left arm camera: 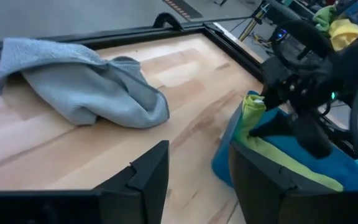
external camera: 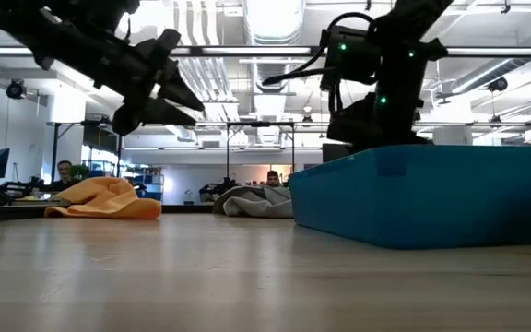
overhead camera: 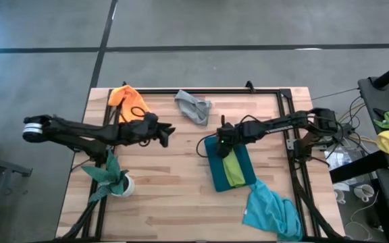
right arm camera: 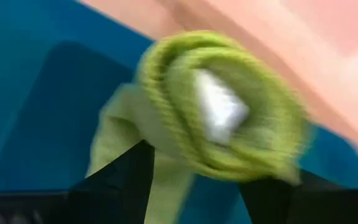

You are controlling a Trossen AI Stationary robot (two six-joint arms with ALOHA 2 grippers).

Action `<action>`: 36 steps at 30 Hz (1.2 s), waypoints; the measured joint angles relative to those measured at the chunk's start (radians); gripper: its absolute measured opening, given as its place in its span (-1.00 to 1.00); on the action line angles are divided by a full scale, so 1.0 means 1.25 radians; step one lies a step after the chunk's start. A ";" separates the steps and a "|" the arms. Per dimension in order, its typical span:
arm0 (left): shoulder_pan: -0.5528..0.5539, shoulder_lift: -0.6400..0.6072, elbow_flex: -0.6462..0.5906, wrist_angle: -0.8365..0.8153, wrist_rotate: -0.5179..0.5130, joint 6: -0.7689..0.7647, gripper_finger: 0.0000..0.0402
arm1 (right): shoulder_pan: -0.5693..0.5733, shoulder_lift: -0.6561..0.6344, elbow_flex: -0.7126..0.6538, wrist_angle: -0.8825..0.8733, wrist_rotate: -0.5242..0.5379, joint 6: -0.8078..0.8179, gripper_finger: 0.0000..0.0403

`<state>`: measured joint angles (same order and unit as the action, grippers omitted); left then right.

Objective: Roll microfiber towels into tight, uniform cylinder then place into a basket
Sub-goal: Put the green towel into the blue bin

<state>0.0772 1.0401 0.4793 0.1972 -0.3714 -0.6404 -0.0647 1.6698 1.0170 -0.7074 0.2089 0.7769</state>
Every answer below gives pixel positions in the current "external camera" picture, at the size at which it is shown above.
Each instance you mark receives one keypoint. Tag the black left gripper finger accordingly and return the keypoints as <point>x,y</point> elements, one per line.
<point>150,115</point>
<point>175,87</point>

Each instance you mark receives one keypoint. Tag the teal plastic basket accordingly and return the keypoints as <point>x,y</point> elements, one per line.
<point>431,198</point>

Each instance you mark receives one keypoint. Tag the grey microfiber towel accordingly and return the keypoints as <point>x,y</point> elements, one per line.
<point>256,203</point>

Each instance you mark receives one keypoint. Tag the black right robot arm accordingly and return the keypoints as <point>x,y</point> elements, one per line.
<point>404,27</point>

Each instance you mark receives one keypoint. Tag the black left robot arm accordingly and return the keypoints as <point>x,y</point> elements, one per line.
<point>39,27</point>

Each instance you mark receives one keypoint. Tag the orange microfiber towel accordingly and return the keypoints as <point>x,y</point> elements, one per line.
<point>104,198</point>

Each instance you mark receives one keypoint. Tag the black background screen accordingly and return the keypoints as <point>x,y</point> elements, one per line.
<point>334,152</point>

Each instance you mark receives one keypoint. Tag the blue storage bins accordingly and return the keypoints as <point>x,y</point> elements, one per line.
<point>150,186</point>

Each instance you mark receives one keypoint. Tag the long ceiling light bar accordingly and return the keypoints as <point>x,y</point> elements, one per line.
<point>256,50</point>

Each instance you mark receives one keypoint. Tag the small background potted plant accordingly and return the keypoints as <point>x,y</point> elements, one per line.
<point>81,171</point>

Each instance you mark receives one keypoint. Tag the person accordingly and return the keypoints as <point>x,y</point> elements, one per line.
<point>64,173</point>
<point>273,178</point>

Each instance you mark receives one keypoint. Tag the round black ceiling fixture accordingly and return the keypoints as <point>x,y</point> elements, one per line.
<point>498,84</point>
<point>15,90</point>

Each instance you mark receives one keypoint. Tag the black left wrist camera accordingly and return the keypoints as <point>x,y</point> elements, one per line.
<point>166,43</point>

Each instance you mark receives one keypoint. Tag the silver ceiling duct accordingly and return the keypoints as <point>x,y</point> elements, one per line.
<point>272,18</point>

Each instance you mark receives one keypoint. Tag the black aluminium table frame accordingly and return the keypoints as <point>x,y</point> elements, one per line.
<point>7,212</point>

